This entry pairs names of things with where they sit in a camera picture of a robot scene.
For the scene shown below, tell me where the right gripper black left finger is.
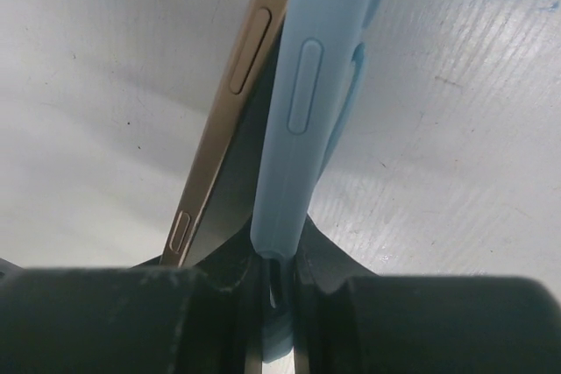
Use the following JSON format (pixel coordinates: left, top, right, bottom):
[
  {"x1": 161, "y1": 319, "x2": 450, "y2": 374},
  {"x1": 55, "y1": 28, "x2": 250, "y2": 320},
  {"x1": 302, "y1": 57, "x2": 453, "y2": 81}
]
[{"x1": 1, "y1": 240, "x2": 261, "y2": 373}]

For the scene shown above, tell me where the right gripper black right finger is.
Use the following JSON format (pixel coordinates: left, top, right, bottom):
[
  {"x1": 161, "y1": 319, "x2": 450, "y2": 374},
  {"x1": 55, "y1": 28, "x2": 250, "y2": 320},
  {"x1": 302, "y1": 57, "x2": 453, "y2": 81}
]
[{"x1": 294, "y1": 220, "x2": 560, "y2": 373}]

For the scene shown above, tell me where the light blue cased phone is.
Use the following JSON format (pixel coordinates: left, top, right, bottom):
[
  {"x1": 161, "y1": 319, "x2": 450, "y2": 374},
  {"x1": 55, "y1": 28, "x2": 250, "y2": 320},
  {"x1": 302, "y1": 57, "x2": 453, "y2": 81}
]
[{"x1": 250, "y1": 0, "x2": 380, "y2": 363}]

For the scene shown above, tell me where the gold edged smartphone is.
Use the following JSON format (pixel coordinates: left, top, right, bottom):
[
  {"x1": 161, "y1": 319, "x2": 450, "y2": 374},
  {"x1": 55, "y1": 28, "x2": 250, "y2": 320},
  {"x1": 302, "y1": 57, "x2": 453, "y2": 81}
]
[{"x1": 160, "y1": 0, "x2": 288, "y2": 267}]

